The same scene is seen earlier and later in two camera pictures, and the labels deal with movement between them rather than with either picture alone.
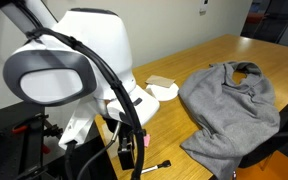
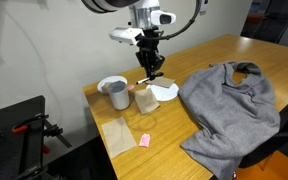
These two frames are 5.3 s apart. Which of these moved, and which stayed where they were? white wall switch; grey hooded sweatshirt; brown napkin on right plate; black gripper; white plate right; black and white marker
Moved: black and white marker; black gripper
Stayed: white plate right; grey hooded sweatshirt; brown napkin on right plate; white wall switch
